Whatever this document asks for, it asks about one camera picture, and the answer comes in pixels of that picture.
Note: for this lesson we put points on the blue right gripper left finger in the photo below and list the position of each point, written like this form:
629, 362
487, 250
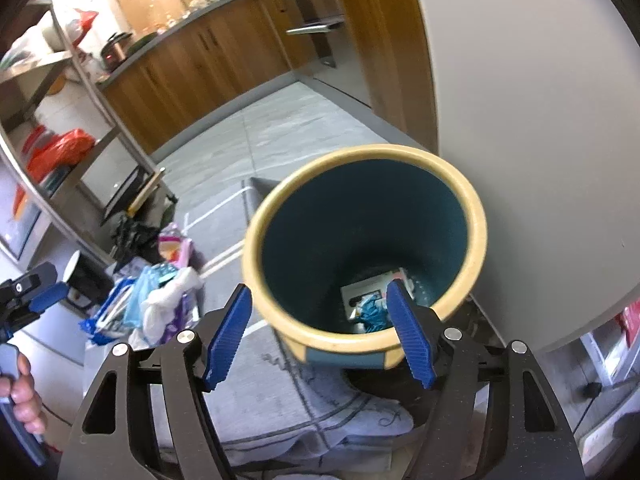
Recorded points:
225, 342

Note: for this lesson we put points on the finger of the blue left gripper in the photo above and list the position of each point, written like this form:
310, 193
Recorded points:
53, 295

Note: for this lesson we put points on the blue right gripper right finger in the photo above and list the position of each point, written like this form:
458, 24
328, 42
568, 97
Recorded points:
418, 346

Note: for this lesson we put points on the white plastic bag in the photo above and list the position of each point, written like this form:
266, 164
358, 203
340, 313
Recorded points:
160, 305

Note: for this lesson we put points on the light blue face mask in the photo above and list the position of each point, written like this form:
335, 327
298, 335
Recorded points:
151, 278

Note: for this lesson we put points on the teal trash bin yellow rim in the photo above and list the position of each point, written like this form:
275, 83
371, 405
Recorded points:
351, 215

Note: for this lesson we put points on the wooden kitchen cabinets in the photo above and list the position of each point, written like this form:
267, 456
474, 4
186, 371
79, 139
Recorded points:
193, 71

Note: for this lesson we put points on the person's left hand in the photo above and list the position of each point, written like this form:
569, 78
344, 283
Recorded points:
27, 402

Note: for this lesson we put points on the black mug white inside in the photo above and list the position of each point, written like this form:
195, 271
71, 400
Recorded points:
88, 278

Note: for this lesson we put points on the white box in bin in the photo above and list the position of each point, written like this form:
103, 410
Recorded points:
364, 301

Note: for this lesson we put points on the grey checked table cloth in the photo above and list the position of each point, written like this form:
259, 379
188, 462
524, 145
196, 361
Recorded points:
271, 407

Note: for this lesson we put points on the steel shelving rack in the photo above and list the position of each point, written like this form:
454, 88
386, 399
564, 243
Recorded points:
45, 92

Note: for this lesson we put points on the red plastic bag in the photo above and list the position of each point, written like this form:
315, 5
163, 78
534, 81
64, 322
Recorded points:
66, 150

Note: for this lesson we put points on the black rice cooker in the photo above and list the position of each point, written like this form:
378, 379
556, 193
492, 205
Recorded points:
114, 51

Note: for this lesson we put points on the stainless steel oven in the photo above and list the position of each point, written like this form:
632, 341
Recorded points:
319, 26

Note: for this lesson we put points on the wooden handled frying pan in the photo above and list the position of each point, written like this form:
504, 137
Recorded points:
137, 188

